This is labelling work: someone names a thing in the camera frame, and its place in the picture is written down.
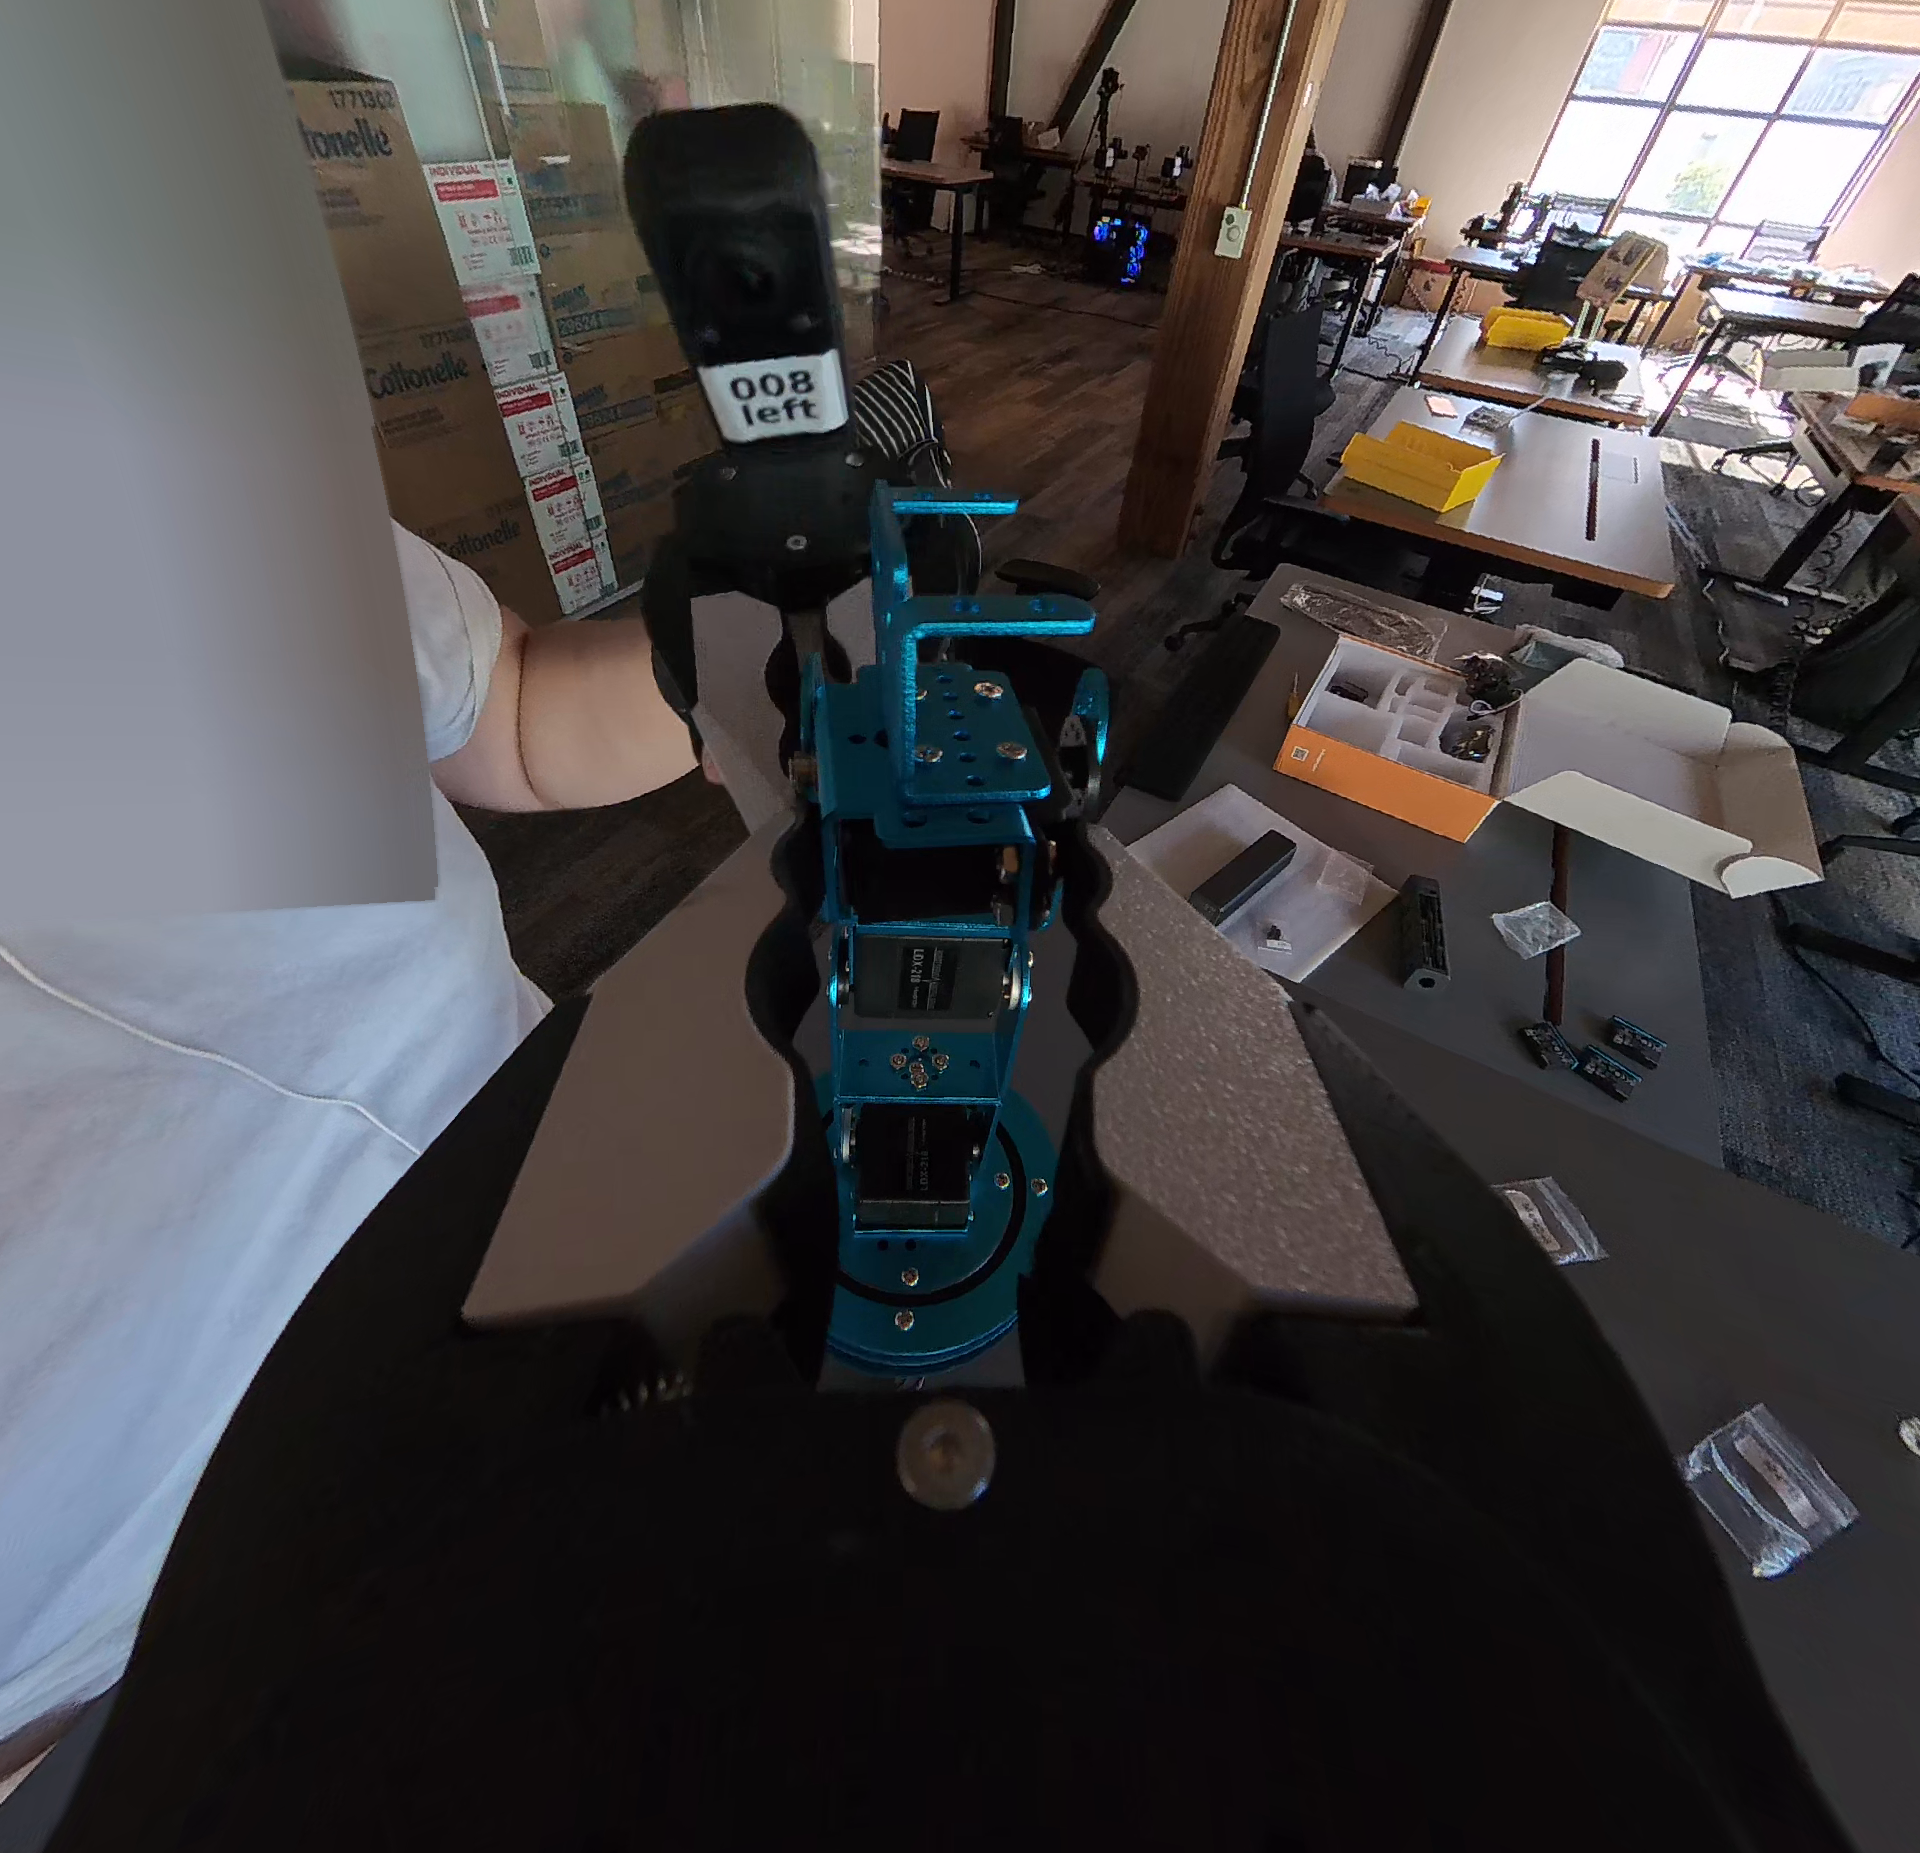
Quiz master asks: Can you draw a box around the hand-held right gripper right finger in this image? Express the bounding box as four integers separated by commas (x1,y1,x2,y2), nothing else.
1045,823,1424,1345

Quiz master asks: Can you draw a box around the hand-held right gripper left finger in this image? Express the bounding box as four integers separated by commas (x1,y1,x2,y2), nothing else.
462,816,841,1347

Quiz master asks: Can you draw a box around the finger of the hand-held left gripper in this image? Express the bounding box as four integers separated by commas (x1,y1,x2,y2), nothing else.
695,594,811,833

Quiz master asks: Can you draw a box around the blue toy robot arm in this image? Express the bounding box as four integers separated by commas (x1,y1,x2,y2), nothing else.
798,488,1121,1380

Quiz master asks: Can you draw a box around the person's left forearm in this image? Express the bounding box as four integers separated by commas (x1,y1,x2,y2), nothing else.
428,594,723,816

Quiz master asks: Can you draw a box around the wooden top desk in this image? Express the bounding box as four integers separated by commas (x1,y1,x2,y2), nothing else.
882,157,995,302

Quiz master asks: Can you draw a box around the grey desk with orange edge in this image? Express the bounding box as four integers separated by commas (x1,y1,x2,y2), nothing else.
1101,563,1726,1171

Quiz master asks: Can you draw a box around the light desk with slot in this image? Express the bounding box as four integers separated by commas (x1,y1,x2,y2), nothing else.
1329,382,1678,603

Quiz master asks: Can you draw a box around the wood edged desk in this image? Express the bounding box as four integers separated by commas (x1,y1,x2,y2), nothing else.
1417,316,1652,429

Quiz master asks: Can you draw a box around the striped cloth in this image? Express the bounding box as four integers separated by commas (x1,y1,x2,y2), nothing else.
851,358,958,494

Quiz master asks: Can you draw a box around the black rectangular block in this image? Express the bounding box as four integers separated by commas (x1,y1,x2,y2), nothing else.
1191,832,1300,926

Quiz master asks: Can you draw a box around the black office chair with armrest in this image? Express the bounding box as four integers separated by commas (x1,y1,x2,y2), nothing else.
961,556,1105,640

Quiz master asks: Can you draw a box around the white paper sheet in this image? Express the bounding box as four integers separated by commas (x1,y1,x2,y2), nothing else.
1123,786,1402,987

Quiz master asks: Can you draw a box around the small clear labelled bag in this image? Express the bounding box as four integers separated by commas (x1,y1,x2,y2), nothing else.
1491,1177,1613,1267
1678,1408,1862,1581

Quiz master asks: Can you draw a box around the black rectangular pad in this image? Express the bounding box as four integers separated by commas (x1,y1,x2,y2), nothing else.
1123,614,1282,803

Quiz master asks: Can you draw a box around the stack of cardboard boxes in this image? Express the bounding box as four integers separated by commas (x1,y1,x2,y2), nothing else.
280,0,675,624

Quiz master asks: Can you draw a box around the wooden pillar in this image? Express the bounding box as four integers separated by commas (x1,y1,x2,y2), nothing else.
1118,0,1371,563

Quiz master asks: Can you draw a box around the flat bag of black parts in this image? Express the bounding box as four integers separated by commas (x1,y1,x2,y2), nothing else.
1282,578,1448,665

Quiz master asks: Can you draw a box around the orange white cardboard box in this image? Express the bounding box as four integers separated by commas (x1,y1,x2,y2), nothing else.
1276,638,1827,899

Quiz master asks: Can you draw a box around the large yellow plastic bin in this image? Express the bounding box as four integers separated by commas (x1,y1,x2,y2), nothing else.
1340,429,1506,514

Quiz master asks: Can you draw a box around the large grid window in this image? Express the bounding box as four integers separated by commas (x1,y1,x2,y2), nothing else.
1532,0,1920,241

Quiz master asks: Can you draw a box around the white earphone cord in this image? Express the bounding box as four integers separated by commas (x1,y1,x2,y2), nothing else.
0,939,427,1157

